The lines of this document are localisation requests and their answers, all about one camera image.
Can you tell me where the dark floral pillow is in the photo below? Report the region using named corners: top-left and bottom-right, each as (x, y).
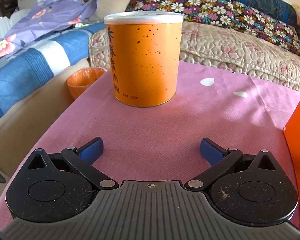
top-left (126, 0), bottom-right (235, 28)
top-left (232, 1), bottom-right (300, 55)

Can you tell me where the tan sofa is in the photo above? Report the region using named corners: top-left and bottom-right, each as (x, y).
top-left (0, 57), bottom-right (90, 178)

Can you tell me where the white cloth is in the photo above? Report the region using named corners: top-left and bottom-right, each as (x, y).
top-left (0, 10), bottom-right (28, 43)

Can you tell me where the plain beige pillow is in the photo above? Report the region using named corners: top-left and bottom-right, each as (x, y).
top-left (89, 0), bottom-right (137, 23)

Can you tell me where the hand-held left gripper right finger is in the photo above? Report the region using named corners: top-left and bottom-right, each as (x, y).
top-left (184, 137), bottom-right (278, 192)

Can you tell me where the beige quilted bedspread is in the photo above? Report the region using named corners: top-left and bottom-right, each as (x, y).
top-left (88, 21), bottom-right (300, 93)

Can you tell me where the purple floral blanket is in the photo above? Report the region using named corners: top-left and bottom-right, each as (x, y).
top-left (0, 0), bottom-right (98, 65)

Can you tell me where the blue striped blanket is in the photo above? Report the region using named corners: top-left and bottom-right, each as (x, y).
top-left (0, 22), bottom-right (107, 128)

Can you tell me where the orange speckled canister white lid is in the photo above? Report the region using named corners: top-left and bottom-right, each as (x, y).
top-left (104, 10), bottom-right (184, 108)

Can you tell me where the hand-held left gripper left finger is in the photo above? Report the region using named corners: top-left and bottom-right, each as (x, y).
top-left (27, 137), bottom-right (119, 190)

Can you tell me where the pink tablecloth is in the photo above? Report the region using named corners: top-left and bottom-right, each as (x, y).
top-left (0, 61), bottom-right (300, 233)

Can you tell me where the dark wooden cabinet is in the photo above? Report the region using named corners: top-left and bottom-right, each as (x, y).
top-left (0, 0), bottom-right (18, 18)

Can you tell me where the small orange plastic cup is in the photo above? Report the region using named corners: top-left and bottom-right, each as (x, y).
top-left (67, 67), bottom-right (106, 100)

